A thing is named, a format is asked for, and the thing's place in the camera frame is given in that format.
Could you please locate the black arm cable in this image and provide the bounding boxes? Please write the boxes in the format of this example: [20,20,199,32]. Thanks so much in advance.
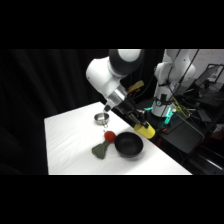
[132,66,158,100]

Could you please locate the black hanging cable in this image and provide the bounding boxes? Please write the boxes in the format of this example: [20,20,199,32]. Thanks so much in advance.
[165,49,201,101]

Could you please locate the steel saucepan with wire handle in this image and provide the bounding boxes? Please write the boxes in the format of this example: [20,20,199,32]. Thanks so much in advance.
[93,112,111,129]

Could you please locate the dark monitor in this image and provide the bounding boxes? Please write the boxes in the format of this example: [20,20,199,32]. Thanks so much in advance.
[194,63,224,90]

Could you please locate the green light on stand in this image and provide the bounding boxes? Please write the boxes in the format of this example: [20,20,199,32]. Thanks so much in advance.
[151,101,177,130]

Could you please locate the tan wrist camera box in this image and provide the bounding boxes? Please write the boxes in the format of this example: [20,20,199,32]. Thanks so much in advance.
[127,79,145,95]

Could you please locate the black curtain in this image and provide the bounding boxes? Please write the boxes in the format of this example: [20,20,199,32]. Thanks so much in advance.
[0,49,165,176]

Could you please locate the yellow cable bundle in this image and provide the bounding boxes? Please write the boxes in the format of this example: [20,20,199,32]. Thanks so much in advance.
[172,98,193,120]

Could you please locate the black robot stand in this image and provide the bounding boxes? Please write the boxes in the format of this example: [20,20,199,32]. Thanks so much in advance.
[123,97,206,155]

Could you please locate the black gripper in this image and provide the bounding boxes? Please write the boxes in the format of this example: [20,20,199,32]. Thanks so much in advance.
[115,96,150,128]

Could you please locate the black bowl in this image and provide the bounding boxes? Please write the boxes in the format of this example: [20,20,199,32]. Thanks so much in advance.
[114,131,145,159]

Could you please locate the red plush toy green leaves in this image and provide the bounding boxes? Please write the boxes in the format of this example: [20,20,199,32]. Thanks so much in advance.
[91,130,117,160]

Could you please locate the yellow plastic cup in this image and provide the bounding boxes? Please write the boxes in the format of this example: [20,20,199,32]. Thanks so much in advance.
[133,122,157,140]

